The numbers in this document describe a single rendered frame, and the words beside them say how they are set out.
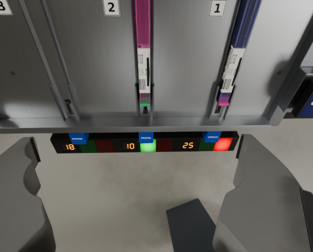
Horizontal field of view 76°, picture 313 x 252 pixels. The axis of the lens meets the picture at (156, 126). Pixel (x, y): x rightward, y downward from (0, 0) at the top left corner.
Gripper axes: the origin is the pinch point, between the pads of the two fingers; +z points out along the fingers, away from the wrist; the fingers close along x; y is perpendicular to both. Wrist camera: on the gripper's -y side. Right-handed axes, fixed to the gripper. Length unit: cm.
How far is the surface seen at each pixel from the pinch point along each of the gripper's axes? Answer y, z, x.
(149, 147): 15.5, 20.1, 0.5
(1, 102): 4.7, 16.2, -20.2
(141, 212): 83, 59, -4
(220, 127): 8.4, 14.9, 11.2
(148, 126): 8.1, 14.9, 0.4
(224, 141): 14.1, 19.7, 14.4
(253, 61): -1.2, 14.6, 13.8
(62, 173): 64, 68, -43
